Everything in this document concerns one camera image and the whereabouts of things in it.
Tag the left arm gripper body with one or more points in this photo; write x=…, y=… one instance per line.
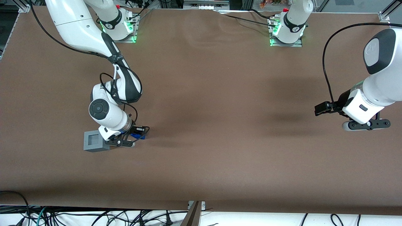
x=343, y=99

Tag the white power strip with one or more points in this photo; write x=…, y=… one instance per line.
x=205, y=4

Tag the brown table mat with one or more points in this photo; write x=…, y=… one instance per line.
x=220, y=110

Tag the metal corner bracket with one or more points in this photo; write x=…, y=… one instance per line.
x=203, y=204

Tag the blue plastic part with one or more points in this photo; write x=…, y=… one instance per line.
x=141, y=136

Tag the aluminium profile post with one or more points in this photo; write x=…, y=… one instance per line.
x=191, y=216

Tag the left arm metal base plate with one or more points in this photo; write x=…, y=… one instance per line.
x=285, y=44

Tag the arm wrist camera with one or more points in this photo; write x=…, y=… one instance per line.
x=121, y=143
x=367, y=124

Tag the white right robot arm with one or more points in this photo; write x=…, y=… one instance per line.
x=75, y=28

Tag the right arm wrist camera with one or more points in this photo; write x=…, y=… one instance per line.
x=121, y=143

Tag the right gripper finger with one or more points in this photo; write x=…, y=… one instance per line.
x=133, y=135
x=143, y=128

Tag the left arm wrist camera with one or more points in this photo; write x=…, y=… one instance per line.
x=367, y=124

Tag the gray square base block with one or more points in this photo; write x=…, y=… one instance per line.
x=89, y=147

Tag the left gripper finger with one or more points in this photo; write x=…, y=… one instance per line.
x=323, y=109
x=334, y=105

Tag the aluminium frame profile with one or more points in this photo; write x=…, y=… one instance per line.
x=389, y=11

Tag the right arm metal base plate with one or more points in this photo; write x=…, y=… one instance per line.
x=125, y=39

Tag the aluminium frame corner post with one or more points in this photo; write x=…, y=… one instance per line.
x=23, y=6

